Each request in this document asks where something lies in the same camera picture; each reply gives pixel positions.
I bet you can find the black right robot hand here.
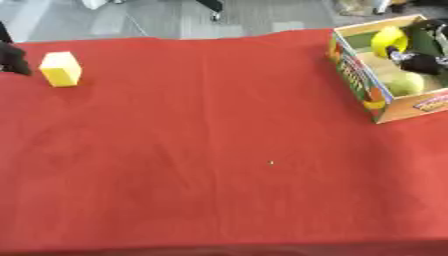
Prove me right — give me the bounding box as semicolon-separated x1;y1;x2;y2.
385;18;448;76

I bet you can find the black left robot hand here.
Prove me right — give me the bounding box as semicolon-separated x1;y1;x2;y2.
0;20;35;77

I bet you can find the yellow ring-shaped toy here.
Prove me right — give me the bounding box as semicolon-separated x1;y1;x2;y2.
369;25;412;60

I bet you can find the tan cardboard box green inside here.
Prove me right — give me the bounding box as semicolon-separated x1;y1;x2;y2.
325;13;448;125

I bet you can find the yellow-green toy fruit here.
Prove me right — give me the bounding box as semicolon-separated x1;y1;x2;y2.
383;71;427;98

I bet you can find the yellow rectangular block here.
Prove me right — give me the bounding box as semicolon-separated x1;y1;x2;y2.
36;51;84;89

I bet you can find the tan bag on floor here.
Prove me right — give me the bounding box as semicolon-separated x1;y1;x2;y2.
336;0;377;17

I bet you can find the white object on floor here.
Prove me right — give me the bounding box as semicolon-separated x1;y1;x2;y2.
78;0;112;11

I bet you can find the black chair leg with caster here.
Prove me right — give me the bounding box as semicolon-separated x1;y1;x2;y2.
194;0;228;23

